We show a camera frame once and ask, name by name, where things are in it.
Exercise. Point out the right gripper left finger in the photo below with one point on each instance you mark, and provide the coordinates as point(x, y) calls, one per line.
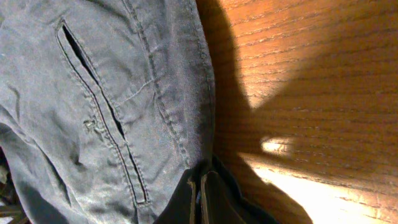
point(181, 208)

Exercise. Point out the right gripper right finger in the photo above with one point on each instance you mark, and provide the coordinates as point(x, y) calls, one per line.
point(220, 206)

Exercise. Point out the navy blue shorts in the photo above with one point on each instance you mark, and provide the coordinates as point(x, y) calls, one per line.
point(104, 106)

